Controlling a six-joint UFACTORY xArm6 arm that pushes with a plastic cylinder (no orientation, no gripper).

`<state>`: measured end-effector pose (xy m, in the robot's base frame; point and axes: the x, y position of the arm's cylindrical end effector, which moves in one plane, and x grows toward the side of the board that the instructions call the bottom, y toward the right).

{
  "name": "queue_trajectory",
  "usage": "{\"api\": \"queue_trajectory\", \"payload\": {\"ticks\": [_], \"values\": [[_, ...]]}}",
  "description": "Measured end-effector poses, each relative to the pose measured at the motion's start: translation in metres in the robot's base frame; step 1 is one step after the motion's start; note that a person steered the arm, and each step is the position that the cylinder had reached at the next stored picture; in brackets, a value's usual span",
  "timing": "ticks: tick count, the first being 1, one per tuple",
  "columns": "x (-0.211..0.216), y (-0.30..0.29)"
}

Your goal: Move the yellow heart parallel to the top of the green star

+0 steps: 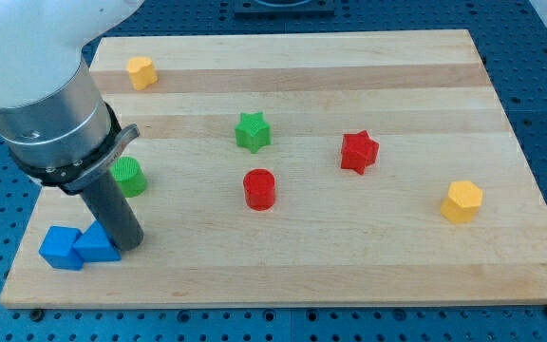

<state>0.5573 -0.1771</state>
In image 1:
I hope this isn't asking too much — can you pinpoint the blue cube block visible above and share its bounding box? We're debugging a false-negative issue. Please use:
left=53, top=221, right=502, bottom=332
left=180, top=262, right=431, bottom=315
left=38, top=226, right=84, bottom=271

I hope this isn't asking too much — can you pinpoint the red star block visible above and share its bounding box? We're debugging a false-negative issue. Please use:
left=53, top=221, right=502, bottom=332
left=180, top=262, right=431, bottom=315
left=340, top=130, right=379, bottom=175

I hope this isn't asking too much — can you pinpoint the yellow hexagon block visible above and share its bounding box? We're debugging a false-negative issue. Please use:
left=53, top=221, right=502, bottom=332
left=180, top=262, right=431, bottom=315
left=440, top=180, right=483, bottom=224

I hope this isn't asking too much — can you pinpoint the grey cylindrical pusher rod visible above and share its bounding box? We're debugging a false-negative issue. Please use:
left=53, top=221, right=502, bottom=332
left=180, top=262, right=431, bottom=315
left=80, top=171, right=144, bottom=252

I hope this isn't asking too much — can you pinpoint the green star block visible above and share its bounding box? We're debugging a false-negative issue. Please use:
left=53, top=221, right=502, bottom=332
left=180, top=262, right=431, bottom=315
left=235, top=112, right=271, bottom=154

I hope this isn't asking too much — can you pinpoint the black clamp ring mount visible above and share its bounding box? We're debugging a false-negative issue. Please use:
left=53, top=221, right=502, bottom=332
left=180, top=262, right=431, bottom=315
left=9, top=103, right=140, bottom=195

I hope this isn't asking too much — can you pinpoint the wooden cutting board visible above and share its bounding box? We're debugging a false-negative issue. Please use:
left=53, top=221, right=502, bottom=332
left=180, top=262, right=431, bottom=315
left=0, top=29, right=547, bottom=310

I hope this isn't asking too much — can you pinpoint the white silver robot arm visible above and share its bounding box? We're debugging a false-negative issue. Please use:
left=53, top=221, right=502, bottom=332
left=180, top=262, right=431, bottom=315
left=0, top=0, right=143, bottom=251

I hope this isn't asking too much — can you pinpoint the green cylinder block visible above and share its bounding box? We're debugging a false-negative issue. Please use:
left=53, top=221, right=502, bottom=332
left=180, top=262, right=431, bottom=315
left=111, top=157, right=148, bottom=198

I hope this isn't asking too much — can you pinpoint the blue triangle block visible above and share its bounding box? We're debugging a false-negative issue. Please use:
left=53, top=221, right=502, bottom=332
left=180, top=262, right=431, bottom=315
left=73, top=220, right=122, bottom=262

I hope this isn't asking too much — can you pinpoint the red cylinder block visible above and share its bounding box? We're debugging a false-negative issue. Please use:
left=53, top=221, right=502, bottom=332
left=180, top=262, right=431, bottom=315
left=243, top=169, right=276, bottom=211

